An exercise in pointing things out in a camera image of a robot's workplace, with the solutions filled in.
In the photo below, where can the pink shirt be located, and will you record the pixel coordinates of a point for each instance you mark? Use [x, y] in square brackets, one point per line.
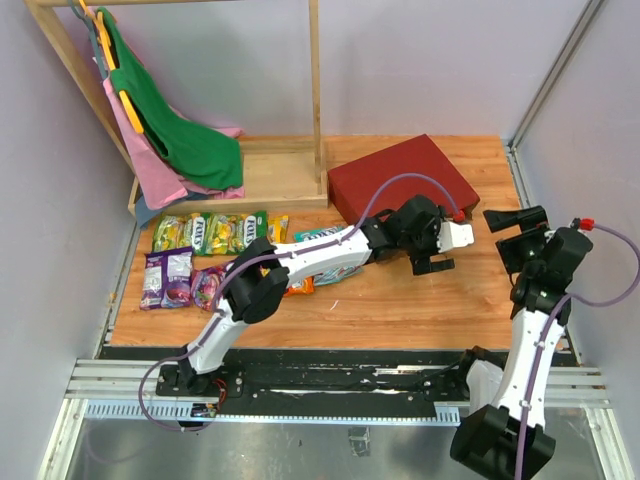
[160, 183]

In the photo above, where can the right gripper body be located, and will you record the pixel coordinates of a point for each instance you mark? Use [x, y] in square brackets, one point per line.
[521, 249]

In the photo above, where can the purple Fox's candy bag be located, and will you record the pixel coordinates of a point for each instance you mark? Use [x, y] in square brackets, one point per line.
[205, 283]

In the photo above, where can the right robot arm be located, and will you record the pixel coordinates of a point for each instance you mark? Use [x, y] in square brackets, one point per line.
[503, 436]

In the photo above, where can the green Fox's candy bag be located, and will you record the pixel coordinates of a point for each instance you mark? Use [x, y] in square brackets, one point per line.
[230, 234]
[173, 232]

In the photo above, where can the wooden clothes rack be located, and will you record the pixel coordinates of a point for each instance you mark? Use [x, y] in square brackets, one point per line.
[280, 173]

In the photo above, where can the aluminium frame post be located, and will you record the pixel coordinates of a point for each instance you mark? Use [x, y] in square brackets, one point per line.
[575, 38]

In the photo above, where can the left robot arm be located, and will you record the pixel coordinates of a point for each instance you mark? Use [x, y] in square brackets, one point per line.
[255, 283]

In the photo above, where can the green shirt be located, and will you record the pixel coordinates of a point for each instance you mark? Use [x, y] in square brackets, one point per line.
[199, 153]

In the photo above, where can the purple snack bag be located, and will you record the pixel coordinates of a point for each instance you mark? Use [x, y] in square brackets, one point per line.
[167, 279]

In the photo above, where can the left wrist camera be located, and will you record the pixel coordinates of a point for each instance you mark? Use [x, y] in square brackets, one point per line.
[455, 233]

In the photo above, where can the red brown paper bag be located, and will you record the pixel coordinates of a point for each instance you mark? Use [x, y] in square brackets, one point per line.
[352, 185]

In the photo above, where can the orange Fox's candy bag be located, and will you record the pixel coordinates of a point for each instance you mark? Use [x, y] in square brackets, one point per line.
[302, 287]

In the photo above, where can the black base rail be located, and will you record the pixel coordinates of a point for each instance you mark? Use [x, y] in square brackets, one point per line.
[327, 385]

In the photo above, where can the blue grey cloth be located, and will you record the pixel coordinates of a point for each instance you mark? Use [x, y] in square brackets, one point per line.
[145, 214]

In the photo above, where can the teal mint Fox's candy bag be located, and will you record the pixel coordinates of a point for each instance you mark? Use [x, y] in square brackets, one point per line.
[332, 276]

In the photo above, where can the yellow snack pack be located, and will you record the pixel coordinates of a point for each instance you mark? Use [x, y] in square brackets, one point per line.
[277, 227]

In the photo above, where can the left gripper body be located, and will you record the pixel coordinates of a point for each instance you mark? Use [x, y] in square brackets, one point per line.
[422, 248]

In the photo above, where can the grey hanger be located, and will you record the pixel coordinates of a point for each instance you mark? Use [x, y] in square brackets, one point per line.
[98, 35]

